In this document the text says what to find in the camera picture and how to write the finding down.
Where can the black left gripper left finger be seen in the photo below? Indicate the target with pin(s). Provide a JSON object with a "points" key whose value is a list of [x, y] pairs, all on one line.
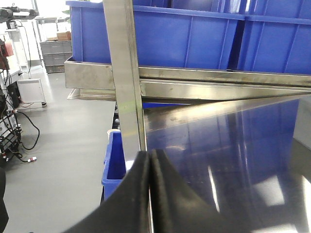
{"points": [[126, 210]]}

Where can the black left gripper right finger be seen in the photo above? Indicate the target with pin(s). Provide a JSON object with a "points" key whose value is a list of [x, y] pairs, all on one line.
{"points": [[176, 207]]}

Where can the blue bin on floor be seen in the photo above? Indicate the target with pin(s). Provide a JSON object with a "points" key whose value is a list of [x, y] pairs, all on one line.
{"points": [[114, 165]]}

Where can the blue bin on shelf left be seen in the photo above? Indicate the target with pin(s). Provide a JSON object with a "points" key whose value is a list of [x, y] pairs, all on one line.
{"points": [[165, 37]]}

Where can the blue bin on shelf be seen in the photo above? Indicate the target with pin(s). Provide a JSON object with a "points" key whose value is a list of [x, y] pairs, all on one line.
{"points": [[277, 37], [165, 37]]}

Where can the blue bin on shelf right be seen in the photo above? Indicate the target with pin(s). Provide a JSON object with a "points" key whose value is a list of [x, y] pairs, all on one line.
{"points": [[277, 37]]}

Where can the stainless steel shelf rack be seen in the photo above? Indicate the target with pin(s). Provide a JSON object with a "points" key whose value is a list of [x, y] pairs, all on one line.
{"points": [[124, 81]]}

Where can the white equipment cabinet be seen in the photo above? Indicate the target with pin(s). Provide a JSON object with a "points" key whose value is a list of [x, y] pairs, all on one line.
{"points": [[31, 92]]}

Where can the gray stacked crates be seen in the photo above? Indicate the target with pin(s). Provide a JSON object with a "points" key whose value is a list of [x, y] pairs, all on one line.
{"points": [[55, 53]]}

